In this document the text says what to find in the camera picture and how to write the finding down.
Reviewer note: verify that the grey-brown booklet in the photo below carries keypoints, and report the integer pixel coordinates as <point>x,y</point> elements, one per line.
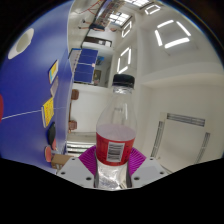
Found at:
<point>54,87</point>

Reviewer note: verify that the clear red-labelled drink bottle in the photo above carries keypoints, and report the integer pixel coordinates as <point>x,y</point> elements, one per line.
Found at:
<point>115,143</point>

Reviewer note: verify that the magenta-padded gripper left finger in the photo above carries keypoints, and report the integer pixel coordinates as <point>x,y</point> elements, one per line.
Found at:
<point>76,170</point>

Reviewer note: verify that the brown armchair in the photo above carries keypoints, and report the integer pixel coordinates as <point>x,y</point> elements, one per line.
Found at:
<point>72,125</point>
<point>75,94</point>

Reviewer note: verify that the ceiling lights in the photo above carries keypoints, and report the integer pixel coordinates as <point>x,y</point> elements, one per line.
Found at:
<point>170,36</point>

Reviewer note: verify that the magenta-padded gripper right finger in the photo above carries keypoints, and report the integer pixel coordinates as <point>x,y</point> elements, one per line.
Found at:
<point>148,170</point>

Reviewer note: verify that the folded blue table tennis tables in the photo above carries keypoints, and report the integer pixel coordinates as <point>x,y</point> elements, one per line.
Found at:
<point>85,65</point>

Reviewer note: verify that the brown cardboard box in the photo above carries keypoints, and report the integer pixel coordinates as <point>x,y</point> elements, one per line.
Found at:
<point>60,161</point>

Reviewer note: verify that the small colourful booklet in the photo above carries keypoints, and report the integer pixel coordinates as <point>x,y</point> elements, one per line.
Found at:
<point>53,71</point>

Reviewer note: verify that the person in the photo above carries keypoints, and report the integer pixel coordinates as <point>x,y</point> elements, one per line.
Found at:
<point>95,26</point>

